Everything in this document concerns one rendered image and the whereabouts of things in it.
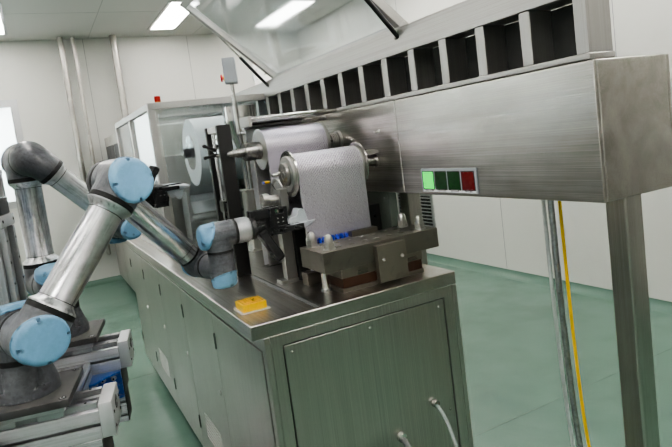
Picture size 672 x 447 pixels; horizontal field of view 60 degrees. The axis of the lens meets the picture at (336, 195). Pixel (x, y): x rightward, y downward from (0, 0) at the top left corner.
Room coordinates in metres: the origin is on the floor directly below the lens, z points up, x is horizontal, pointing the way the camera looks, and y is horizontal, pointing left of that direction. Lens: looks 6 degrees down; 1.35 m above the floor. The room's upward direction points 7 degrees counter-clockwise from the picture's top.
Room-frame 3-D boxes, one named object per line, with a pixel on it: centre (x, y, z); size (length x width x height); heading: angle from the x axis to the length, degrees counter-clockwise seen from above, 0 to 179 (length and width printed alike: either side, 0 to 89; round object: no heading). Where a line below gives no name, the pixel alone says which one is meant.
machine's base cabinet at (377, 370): (2.72, 0.52, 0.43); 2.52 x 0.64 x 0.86; 27
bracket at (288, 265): (1.87, 0.19, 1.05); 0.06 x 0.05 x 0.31; 117
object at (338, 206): (1.86, 0.00, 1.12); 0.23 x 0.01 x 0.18; 117
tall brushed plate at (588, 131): (2.64, 0.04, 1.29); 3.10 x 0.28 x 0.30; 27
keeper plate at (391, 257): (1.70, -0.14, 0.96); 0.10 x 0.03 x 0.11; 117
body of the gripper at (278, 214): (1.75, 0.22, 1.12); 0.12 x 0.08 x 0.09; 117
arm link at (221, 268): (1.70, 0.37, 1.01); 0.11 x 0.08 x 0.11; 44
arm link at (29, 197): (1.99, 1.04, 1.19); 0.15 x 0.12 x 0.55; 40
